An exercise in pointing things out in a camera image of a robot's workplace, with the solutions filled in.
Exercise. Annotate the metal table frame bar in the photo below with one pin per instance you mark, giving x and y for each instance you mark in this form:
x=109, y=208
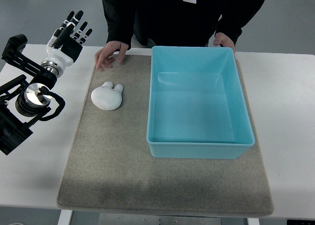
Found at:
x=129, y=219

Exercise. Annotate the person in black clothes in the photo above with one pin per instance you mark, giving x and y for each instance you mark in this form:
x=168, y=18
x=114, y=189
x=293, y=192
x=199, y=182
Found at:
x=177, y=22

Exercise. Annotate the grey felt mat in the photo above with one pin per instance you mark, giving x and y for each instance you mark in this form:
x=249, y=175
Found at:
x=110, y=167

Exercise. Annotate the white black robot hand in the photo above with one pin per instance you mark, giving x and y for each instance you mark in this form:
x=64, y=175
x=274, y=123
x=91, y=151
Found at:
x=69, y=52

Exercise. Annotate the person's left hand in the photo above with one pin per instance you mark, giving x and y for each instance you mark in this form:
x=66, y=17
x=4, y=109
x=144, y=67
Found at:
x=223, y=40

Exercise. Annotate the blue plastic box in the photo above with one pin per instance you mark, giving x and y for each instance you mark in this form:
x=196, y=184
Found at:
x=197, y=107

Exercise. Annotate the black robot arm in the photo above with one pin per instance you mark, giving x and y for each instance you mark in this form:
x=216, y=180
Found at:
x=28, y=98

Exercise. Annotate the white rabbit toy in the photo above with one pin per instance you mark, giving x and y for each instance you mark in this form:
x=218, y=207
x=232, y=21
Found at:
x=107, y=97

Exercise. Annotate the person's right hand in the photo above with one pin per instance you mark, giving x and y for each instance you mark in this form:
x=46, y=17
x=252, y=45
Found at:
x=104, y=57

